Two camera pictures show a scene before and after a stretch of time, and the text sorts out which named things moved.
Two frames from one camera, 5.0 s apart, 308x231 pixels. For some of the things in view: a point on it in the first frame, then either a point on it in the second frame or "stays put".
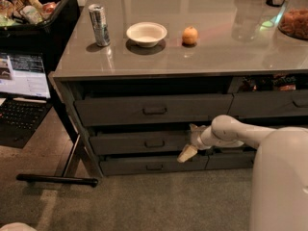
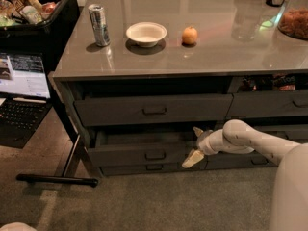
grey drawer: (276, 103) stays put
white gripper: (199, 140) -> (203, 142)
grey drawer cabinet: (137, 64) stays put
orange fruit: (190, 36) stays put
